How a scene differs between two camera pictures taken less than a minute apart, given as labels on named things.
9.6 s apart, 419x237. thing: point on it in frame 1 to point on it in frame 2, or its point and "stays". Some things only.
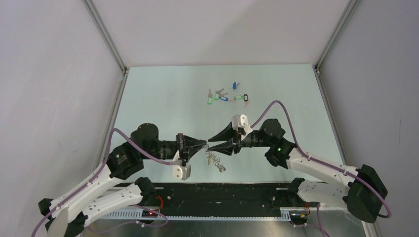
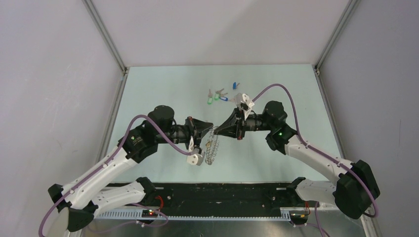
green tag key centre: [217, 94] stays
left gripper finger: [189, 141] to [200, 125]
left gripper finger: [190, 150] to [199, 136]
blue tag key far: [234, 85] stays
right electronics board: [298, 216] stays
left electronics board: [146, 213] stays
